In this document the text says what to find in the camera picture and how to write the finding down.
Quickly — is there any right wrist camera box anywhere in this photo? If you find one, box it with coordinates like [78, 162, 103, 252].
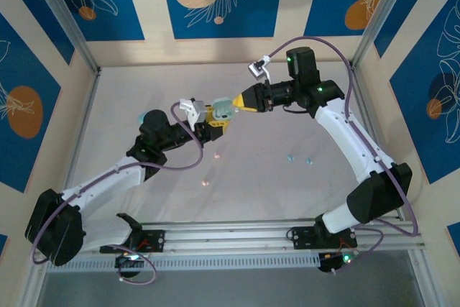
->
[247, 55, 271, 82]

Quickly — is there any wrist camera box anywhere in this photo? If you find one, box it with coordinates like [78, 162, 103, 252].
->
[247, 55, 271, 82]
[178, 97, 208, 132]

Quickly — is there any white table cloth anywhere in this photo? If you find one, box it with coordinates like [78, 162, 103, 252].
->
[53, 62, 402, 227]

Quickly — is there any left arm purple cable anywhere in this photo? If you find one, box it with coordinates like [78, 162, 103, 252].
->
[29, 101, 205, 285]

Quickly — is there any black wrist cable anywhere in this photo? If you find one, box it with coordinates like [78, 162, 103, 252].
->
[282, 104, 317, 116]

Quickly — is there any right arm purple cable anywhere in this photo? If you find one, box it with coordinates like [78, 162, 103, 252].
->
[265, 35, 420, 275]

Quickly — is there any mint green charging case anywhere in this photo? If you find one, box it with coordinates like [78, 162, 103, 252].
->
[211, 96, 237, 122]

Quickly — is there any aluminium base beam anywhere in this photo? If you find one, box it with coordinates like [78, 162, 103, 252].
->
[30, 219, 427, 258]

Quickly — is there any aluminium side rail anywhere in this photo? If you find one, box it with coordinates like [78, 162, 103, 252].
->
[345, 62, 405, 222]

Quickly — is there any aluminium frame post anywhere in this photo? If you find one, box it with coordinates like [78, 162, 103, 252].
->
[27, 0, 102, 75]
[350, 0, 422, 69]

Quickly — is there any slotted white cable duct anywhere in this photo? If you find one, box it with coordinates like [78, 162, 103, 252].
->
[45, 253, 323, 272]

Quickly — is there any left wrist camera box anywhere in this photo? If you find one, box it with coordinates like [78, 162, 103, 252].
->
[178, 97, 208, 132]

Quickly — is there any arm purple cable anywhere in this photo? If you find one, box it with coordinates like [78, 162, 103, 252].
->
[29, 101, 205, 285]
[265, 35, 420, 275]

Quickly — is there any black controller board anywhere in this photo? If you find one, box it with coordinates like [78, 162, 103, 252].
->
[114, 252, 145, 279]
[318, 252, 355, 274]

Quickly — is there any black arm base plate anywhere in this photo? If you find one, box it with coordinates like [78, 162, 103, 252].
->
[287, 226, 359, 250]
[99, 229, 166, 254]

